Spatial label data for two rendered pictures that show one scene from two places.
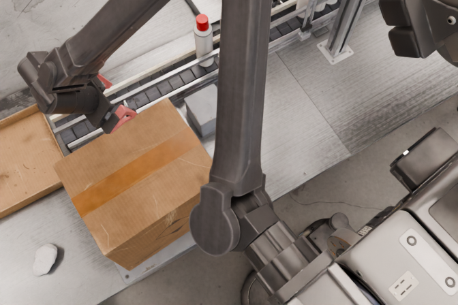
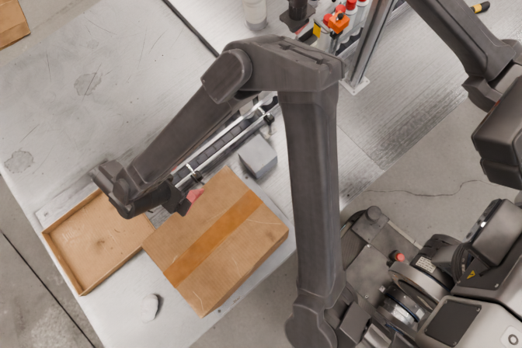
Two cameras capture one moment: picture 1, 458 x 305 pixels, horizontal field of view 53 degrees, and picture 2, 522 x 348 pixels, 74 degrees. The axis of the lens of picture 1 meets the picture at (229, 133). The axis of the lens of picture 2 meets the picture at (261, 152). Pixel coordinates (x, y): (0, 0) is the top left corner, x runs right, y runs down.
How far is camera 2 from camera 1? 0.24 m
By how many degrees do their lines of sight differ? 5
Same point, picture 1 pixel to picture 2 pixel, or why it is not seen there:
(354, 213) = (381, 197)
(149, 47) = not seen: hidden behind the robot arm
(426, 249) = not seen: outside the picture
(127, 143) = (200, 214)
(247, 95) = (326, 220)
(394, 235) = (495, 335)
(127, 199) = (210, 264)
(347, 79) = (369, 106)
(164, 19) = not seen: hidden behind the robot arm
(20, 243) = (126, 297)
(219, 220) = (315, 335)
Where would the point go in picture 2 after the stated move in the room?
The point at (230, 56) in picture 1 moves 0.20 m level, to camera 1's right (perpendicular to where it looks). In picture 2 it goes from (303, 186) to (463, 159)
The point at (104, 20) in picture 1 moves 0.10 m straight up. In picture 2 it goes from (165, 144) to (141, 120)
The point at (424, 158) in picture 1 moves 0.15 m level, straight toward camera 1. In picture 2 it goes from (498, 235) to (439, 321)
